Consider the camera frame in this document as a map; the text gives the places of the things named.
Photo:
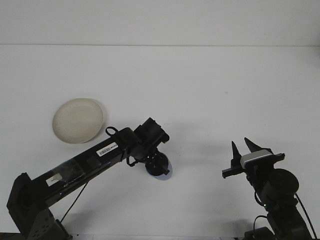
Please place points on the pale blue cup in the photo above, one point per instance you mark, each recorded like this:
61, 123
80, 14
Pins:
162, 178

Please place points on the pale round plate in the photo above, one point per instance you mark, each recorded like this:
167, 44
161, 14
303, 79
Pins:
77, 121

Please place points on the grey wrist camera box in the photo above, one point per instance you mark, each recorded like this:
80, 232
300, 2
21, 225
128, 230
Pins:
256, 158

